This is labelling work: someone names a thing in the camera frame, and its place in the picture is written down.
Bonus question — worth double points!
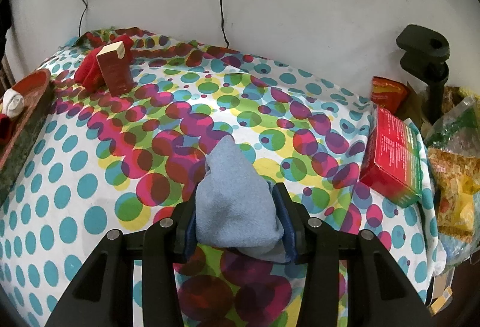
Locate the light blue sock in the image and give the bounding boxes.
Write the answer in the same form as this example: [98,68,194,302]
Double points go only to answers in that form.
[195,136,291,264]

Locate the dark red small box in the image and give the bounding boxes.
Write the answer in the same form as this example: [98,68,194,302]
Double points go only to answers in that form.
[97,41,134,97]

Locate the red green flat box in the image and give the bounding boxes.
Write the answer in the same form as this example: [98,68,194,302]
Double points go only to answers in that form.
[360,107,422,208]

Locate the polka dot bed sheet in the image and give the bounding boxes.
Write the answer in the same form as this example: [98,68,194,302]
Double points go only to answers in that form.
[1,28,445,326]

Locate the orange red snack packet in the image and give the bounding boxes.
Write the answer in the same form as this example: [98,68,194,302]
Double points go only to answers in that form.
[370,77,410,114]

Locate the clear plastic snack bag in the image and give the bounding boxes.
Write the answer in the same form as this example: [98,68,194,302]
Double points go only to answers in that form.
[425,86,479,268]

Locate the black clamp stand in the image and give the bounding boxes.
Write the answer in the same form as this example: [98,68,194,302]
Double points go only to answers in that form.
[396,24,450,124]

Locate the red sock with gold print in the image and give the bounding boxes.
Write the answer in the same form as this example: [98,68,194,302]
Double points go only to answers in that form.
[0,113,14,147]

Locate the round red tray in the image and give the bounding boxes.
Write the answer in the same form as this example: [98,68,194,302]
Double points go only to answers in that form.
[0,68,56,196]

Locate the white rolled sock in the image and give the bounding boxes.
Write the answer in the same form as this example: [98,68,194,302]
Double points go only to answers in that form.
[1,89,24,120]

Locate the black adapter cable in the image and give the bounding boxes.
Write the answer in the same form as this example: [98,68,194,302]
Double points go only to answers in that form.
[218,0,230,50]

